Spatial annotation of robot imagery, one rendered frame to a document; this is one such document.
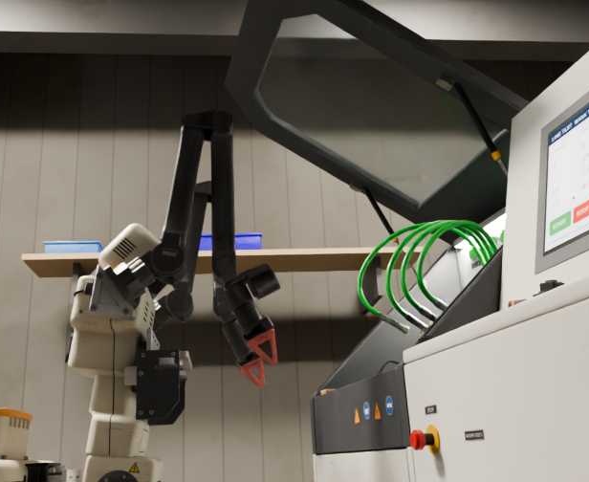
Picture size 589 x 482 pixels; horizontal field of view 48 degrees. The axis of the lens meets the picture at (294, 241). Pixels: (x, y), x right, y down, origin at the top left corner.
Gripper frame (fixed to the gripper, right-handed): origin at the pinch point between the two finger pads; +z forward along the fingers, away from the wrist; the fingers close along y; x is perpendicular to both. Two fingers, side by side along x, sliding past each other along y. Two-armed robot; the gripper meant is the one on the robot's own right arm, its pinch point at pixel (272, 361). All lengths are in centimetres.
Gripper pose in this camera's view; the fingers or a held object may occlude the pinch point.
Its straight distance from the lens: 153.0
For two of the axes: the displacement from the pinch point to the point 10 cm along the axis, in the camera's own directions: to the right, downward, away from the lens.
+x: -8.7, 4.4, -2.3
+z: 4.9, 8.4, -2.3
